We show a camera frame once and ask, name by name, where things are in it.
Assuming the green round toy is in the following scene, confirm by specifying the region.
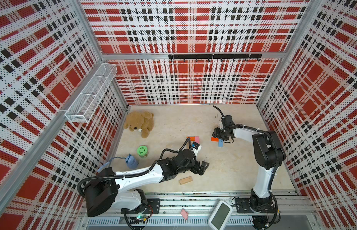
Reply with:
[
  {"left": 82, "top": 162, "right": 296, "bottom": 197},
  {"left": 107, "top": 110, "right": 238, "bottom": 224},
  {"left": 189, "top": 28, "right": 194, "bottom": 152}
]
[{"left": 137, "top": 145, "right": 148, "bottom": 158}]

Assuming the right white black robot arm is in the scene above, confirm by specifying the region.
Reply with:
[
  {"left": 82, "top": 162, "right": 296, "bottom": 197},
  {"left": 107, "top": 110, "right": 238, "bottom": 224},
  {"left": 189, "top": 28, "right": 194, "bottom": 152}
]
[{"left": 212, "top": 106, "right": 286, "bottom": 213}]

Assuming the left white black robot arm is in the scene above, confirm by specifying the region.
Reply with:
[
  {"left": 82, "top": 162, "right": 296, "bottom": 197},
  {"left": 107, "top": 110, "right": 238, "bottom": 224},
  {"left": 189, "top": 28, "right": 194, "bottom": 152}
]
[{"left": 77, "top": 138, "right": 209, "bottom": 217}]

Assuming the white wire mesh basket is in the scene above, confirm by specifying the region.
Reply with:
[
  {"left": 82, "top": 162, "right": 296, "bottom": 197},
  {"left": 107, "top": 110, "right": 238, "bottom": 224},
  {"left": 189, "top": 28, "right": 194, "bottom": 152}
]
[{"left": 65, "top": 63, "right": 117, "bottom": 123}]

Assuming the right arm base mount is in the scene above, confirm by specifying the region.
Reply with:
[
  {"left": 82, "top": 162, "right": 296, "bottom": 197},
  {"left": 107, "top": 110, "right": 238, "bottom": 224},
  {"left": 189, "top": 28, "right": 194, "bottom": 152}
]
[{"left": 231, "top": 195, "right": 281, "bottom": 230}]

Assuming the brown teddy bear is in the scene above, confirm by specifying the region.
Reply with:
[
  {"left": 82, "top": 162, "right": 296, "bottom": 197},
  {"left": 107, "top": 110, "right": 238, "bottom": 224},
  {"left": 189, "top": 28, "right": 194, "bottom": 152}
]
[{"left": 123, "top": 111, "right": 154, "bottom": 139}]

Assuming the blue toy with cord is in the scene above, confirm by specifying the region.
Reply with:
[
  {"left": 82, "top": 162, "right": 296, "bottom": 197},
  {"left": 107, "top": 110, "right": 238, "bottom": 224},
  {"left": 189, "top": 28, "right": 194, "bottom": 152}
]
[{"left": 97, "top": 154, "right": 139, "bottom": 173}]

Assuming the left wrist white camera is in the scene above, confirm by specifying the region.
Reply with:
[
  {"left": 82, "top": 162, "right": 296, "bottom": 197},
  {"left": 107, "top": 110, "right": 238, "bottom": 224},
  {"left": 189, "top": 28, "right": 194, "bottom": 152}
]
[{"left": 191, "top": 141, "right": 202, "bottom": 157}]

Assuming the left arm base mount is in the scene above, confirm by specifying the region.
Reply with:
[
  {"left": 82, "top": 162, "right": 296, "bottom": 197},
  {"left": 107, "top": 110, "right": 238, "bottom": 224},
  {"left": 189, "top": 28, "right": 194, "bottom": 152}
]
[{"left": 121, "top": 198, "right": 161, "bottom": 230}]

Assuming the pink block on rail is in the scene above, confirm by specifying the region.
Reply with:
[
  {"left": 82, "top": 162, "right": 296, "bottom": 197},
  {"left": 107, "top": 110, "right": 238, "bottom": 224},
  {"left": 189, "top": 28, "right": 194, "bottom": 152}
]
[{"left": 180, "top": 209, "right": 189, "bottom": 220}]

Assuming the white tablet device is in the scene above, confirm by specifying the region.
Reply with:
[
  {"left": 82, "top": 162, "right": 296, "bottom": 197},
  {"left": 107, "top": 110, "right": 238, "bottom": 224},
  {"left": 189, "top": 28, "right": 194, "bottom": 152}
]
[{"left": 208, "top": 200, "right": 233, "bottom": 230}]

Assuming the black hook rail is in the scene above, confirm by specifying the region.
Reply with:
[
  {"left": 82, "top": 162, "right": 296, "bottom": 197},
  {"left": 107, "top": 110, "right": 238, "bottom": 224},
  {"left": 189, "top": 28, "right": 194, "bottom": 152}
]
[{"left": 168, "top": 53, "right": 262, "bottom": 61}]

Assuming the wooden block front lower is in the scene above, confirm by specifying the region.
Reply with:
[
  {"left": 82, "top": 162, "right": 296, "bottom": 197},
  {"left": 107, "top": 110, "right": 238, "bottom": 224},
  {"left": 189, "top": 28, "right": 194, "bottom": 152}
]
[{"left": 179, "top": 176, "right": 193, "bottom": 185}]

